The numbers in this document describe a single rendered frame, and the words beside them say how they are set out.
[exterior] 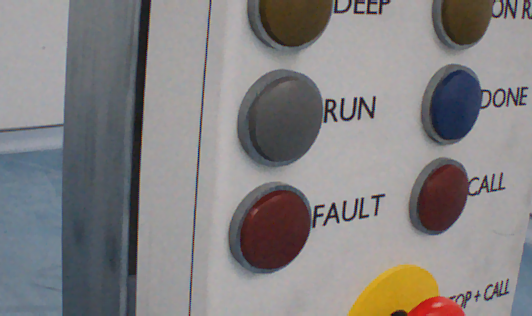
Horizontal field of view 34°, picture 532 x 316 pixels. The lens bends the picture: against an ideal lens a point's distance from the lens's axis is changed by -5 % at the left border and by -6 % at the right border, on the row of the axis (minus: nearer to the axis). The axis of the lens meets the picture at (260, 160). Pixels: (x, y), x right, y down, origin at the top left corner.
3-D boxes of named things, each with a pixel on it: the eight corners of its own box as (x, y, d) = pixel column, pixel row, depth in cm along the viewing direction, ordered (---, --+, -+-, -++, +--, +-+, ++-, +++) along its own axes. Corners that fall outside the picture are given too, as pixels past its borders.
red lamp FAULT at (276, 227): (311, 267, 29) (321, 187, 29) (243, 282, 28) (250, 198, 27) (297, 258, 30) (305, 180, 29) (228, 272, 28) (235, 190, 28)
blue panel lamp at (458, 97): (482, 141, 33) (491, 70, 32) (434, 147, 32) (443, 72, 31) (466, 135, 34) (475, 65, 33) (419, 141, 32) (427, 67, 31)
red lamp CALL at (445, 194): (468, 229, 34) (478, 162, 33) (420, 241, 33) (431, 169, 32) (453, 223, 35) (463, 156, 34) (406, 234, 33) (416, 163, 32)
